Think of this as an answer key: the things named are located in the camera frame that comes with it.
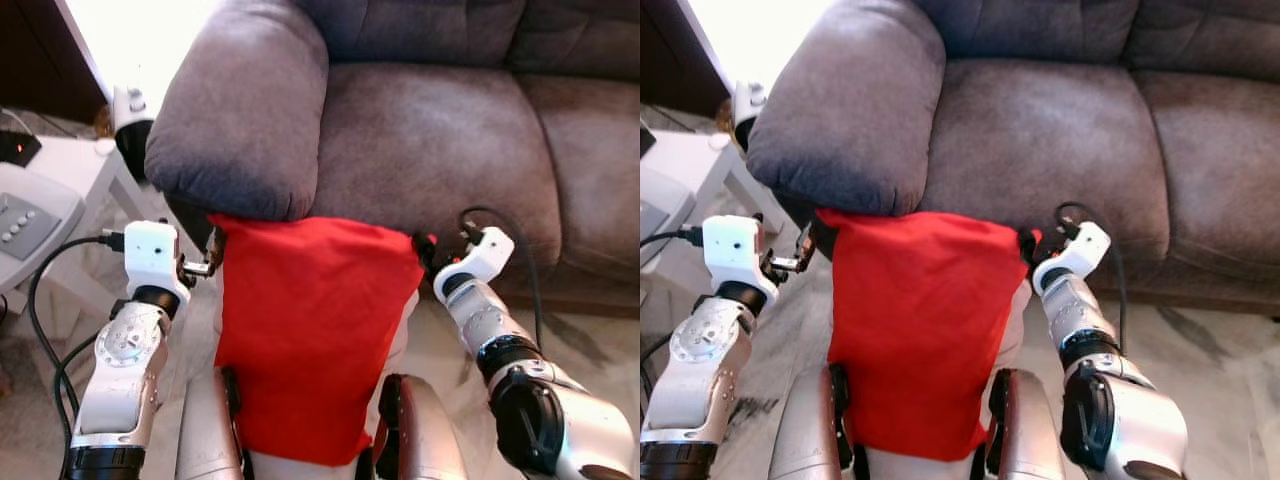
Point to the grey-brown fabric sofa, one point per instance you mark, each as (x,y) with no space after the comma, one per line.
(430,140)
(1040,140)

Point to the small white round cap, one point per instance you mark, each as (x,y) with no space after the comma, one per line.
(718,141)
(105,147)

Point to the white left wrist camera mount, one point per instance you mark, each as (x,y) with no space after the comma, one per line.
(152,255)
(730,250)

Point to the silver robot right leg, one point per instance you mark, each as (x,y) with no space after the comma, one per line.
(430,430)
(1030,430)

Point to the white and black device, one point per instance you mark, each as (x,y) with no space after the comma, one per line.
(130,105)
(748,100)

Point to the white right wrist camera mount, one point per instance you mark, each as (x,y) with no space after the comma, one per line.
(485,255)
(1085,248)

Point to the silver robot leg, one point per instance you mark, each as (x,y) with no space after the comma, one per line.
(1030,430)
(205,430)
(430,430)
(800,430)

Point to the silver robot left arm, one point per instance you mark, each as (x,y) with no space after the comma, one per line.
(700,370)
(120,380)

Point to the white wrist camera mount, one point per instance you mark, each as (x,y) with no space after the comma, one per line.
(152,255)
(730,250)
(1085,248)
(485,255)

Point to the black device with red light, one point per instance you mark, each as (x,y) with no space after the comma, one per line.
(646,142)
(18,150)

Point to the dark wooden cabinet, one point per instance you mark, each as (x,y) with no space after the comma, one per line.
(40,50)
(670,50)

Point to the silver robot left leg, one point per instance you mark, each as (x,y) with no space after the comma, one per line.
(205,430)
(800,430)

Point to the grey device with buttons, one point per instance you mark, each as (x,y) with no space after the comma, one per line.
(35,225)

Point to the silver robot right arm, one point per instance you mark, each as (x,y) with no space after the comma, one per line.
(1090,315)
(495,330)

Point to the red pillow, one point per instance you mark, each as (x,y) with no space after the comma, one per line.
(920,330)
(310,330)

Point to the white side table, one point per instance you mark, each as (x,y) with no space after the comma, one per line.
(70,160)
(690,150)

